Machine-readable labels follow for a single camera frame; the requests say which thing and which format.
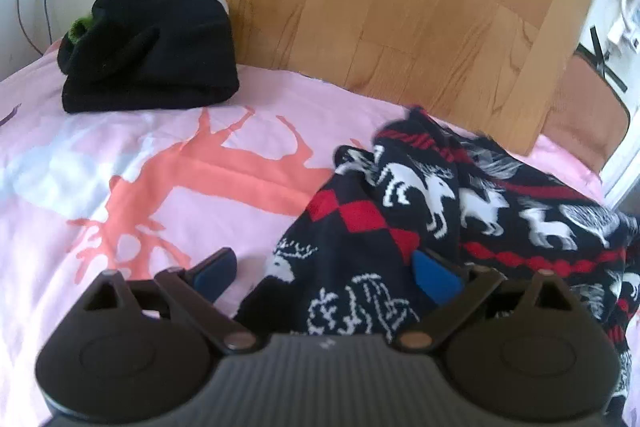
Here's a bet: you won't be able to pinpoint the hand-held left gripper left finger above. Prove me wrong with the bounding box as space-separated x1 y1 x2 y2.
82 248 255 354

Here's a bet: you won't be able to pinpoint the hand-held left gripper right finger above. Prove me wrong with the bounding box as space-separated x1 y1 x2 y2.
396 250 583 354

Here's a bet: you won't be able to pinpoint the navy animal-print knit sweater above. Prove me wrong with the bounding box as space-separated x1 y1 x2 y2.
235 106 640 408

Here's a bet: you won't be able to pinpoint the pink deer-print bed sheet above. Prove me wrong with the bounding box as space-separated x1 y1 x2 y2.
0 42 640 427

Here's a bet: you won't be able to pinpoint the brown cushion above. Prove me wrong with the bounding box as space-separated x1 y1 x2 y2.
542 54 632 172

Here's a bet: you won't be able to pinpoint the black garment with white stripe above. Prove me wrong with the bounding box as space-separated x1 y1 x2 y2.
56 0 241 114

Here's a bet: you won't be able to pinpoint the white furniture with black tape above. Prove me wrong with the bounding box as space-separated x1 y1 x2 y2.
570 0 640 210

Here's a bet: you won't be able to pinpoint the white power adapter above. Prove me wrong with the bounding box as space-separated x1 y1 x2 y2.
606 0 640 50

